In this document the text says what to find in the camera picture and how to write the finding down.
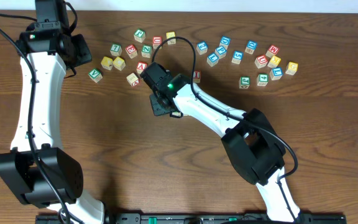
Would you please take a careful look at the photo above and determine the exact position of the blue P block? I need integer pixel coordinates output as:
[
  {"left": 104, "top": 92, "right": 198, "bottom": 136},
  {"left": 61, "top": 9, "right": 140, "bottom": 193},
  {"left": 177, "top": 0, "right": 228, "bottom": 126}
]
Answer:
[{"left": 215, "top": 46, "right": 227, "bottom": 59}]

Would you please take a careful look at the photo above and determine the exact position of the red I block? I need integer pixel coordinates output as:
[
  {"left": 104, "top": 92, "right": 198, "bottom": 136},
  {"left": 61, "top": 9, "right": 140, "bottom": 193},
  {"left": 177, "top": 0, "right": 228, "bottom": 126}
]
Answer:
[{"left": 193, "top": 71, "right": 201, "bottom": 83}]

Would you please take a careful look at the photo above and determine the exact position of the green V block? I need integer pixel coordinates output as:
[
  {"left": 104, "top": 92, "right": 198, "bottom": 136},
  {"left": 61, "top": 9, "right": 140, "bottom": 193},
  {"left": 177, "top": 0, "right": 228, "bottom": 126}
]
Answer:
[{"left": 88, "top": 68, "right": 103, "bottom": 83}]

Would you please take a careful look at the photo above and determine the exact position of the green J block right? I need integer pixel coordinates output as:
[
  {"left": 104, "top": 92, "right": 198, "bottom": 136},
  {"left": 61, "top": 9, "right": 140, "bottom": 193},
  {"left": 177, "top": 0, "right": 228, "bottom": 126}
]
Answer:
[{"left": 239, "top": 76, "right": 250, "bottom": 89}]

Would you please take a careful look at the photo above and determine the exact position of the green Z block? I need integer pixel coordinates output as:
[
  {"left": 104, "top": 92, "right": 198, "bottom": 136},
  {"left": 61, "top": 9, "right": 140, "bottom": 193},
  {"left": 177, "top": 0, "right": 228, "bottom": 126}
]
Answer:
[{"left": 141, "top": 45, "right": 152, "bottom": 58}]

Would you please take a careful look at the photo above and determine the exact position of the blue 2 block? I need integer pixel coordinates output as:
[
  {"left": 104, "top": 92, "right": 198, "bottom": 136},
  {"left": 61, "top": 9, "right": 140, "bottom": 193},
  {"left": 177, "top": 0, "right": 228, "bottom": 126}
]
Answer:
[{"left": 196, "top": 41, "right": 208, "bottom": 55}]

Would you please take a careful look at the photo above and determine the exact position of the blue D block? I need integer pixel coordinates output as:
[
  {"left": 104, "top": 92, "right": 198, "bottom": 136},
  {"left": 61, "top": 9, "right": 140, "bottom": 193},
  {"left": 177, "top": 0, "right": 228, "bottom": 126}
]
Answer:
[{"left": 219, "top": 36, "right": 231, "bottom": 49}]

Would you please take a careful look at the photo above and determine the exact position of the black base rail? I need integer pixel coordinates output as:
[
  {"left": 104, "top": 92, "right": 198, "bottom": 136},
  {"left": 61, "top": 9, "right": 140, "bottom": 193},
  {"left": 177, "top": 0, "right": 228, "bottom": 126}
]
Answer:
[{"left": 35, "top": 212, "right": 347, "bottom": 224}]

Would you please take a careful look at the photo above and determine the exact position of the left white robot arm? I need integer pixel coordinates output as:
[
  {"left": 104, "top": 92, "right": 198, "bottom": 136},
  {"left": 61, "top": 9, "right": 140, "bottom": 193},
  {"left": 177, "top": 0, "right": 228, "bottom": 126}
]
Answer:
[{"left": 0, "top": 0, "right": 110, "bottom": 223}]

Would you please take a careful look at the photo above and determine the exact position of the yellow K block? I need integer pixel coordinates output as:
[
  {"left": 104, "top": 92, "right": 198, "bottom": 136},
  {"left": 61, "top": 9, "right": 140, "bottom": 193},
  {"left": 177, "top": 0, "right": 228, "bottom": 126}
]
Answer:
[{"left": 267, "top": 55, "right": 281, "bottom": 68}]

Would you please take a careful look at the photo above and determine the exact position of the green 7 block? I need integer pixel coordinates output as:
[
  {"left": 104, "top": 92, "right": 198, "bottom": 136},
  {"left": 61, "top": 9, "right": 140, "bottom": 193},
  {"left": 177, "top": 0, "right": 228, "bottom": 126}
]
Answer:
[{"left": 110, "top": 44, "right": 122, "bottom": 57}]

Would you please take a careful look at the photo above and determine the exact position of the red-sided wooden block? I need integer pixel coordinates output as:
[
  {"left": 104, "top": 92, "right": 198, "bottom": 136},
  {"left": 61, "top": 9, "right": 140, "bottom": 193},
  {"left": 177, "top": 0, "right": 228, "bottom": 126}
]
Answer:
[{"left": 126, "top": 73, "right": 139, "bottom": 86}]

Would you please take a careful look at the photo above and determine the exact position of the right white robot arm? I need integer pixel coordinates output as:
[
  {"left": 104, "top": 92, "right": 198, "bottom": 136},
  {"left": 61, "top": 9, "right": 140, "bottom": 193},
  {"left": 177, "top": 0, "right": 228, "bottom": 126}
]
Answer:
[{"left": 140, "top": 62, "right": 300, "bottom": 223}]

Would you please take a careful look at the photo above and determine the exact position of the blue L block right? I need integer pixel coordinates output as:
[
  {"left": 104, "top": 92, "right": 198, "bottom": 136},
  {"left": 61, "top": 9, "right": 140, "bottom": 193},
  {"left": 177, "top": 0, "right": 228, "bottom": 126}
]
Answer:
[{"left": 269, "top": 67, "right": 283, "bottom": 80}]

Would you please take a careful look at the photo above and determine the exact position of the yellow G block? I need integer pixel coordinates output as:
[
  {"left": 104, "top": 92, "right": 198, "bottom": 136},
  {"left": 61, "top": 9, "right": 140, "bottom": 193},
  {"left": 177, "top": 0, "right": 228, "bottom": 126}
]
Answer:
[{"left": 285, "top": 62, "right": 298, "bottom": 75}]

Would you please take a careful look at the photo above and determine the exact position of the green 4 block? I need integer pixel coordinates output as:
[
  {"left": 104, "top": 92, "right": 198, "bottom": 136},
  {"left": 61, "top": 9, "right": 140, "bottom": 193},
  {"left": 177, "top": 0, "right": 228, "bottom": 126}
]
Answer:
[{"left": 257, "top": 73, "right": 269, "bottom": 86}]

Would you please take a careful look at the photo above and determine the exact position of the red A block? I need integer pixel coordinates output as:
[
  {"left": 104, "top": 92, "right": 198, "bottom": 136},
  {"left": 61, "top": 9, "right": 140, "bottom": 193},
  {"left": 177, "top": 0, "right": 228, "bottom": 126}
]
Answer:
[{"left": 136, "top": 62, "right": 147, "bottom": 75}]

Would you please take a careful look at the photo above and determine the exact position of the yellow block top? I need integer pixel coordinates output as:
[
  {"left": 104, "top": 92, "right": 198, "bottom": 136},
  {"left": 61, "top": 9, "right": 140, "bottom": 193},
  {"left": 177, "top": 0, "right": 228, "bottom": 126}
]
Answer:
[{"left": 166, "top": 31, "right": 176, "bottom": 45}]

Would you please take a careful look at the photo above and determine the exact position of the blue l block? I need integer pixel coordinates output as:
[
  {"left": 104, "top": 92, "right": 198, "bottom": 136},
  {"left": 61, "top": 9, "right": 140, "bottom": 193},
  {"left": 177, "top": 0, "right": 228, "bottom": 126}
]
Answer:
[
  {"left": 269, "top": 67, "right": 283, "bottom": 80},
  {"left": 207, "top": 53, "right": 219, "bottom": 67}
]

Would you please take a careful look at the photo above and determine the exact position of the red U block right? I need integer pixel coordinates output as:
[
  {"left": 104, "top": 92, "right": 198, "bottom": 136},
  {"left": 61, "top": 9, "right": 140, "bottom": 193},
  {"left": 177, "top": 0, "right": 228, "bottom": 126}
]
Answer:
[{"left": 254, "top": 55, "right": 269, "bottom": 69}]

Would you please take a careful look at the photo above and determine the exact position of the red E block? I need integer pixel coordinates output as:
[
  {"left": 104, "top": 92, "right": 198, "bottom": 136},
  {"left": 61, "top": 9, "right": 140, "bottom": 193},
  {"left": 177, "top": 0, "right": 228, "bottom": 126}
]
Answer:
[{"left": 125, "top": 44, "right": 137, "bottom": 58}]

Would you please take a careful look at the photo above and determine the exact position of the red u block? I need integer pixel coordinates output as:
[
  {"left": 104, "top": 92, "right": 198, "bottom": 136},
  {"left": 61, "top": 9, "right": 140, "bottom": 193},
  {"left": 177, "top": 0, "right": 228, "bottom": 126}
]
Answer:
[
  {"left": 254, "top": 55, "right": 269, "bottom": 69},
  {"left": 152, "top": 36, "right": 162, "bottom": 49}
]

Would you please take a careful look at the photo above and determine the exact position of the red U block top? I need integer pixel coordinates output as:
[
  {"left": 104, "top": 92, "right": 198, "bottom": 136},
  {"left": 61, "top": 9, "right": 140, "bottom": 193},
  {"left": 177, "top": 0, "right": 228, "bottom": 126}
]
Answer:
[{"left": 152, "top": 36, "right": 162, "bottom": 49}]

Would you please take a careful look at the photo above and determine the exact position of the yellow block beside left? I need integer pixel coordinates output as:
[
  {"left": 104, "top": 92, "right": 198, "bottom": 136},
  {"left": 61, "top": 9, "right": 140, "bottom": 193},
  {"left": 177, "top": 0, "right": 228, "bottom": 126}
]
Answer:
[{"left": 113, "top": 57, "right": 126, "bottom": 71}]

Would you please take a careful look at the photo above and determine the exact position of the green j block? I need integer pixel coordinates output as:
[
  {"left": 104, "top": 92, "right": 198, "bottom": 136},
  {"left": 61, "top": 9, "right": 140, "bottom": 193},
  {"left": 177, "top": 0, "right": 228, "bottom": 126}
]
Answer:
[
  {"left": 134, "top": 29, "right": 146, "bottom": 43},
  {"left": 239, "top": 76, "right": 250, "bottom": 89}
]

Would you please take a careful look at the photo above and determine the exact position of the green J block top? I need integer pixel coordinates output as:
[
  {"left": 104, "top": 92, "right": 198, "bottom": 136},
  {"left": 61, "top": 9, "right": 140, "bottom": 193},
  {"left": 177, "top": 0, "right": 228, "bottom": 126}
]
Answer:
[{"left": 134, "top": 29, "right": 146, "bottom": 43}]

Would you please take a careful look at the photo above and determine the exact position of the red M block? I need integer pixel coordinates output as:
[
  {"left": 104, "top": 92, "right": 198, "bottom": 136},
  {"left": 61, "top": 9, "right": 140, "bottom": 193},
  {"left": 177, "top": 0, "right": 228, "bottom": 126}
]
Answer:
[{"left": 265, "top": 45, "right": 280, "bottom": 58}]

